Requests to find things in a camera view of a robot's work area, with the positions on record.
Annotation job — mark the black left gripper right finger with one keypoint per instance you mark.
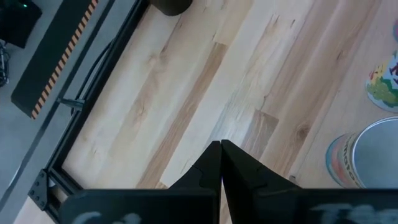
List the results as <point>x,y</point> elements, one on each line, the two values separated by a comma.
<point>273,205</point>

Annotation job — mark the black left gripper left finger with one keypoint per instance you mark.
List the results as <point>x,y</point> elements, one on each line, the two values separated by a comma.
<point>174,205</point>

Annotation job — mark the tomatoes can blue label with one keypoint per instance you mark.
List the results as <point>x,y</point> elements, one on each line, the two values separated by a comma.
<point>373,155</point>

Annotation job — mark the mixed vegetables can white label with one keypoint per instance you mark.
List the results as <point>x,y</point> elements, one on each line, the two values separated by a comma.
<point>384,87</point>

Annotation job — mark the black ramp orange hazard stripes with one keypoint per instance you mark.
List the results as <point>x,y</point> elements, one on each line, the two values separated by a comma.
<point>53,53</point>

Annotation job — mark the black plant pot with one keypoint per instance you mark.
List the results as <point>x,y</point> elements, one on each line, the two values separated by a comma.
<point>171,6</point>

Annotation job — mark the black device box green light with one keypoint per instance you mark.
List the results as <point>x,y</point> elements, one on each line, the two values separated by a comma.
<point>18,21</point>

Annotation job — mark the black frame corner bracket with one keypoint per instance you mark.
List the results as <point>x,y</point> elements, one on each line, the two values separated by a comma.
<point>38,189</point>

